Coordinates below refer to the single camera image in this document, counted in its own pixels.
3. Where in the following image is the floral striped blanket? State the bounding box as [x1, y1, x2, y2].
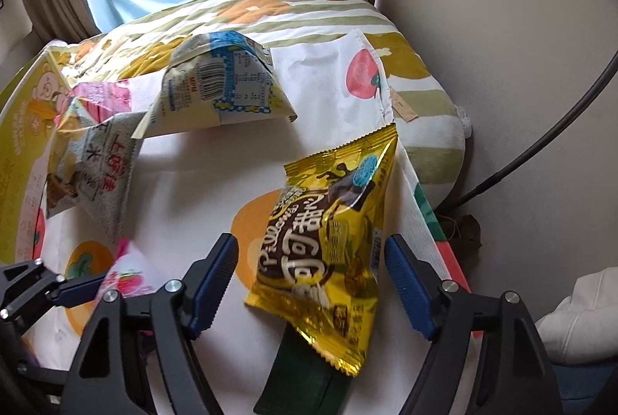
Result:
[29, 0, 471, 198]

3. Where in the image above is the pink snack packet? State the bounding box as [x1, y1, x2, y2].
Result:
[95, 239, 167, 306]

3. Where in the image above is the white fruit-print cloth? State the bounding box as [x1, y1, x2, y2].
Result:
[19, 29, 480, 415]

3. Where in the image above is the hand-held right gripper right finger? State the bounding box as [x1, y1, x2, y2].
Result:
[384, 234, 564, 415]

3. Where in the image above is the dark green snack packet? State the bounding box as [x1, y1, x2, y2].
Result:
[253, 322, 355, 415]

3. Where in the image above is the yellow chocolate snack packet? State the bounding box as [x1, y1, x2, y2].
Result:
[244, 121, 399, 378]

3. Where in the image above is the white clothing pile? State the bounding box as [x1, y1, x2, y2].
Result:
[535, 267, 618, 368]

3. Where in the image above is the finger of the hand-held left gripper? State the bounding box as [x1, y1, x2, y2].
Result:
[0, 257, 110, 325]
[0, 327, 72, 381]

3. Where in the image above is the beige paper tag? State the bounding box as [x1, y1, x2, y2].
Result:
[389, 87, 419, 124]

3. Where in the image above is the black lamp stand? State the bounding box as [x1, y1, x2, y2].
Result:
[441, 56, 618, 215]

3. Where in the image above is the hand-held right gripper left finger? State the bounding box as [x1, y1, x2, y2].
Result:
[60, 232, 239, 415]

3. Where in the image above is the yellow-green cardboard box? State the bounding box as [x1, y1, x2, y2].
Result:
[0, 47, 75, 266]

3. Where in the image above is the grey-white speckled snack packet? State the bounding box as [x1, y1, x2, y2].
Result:
[44, 81, 143, 243]

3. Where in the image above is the pale packet with blue checks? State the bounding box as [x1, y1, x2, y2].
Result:
[132, 30, 298, 140]

